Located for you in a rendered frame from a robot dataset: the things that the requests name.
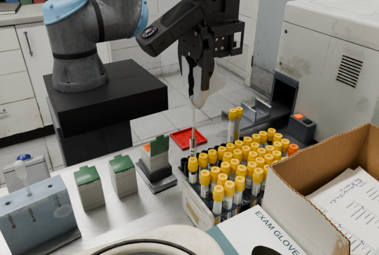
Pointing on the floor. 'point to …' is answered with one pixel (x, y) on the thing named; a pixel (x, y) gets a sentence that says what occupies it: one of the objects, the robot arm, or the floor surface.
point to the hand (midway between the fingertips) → (193, 101)
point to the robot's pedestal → (91, 141)
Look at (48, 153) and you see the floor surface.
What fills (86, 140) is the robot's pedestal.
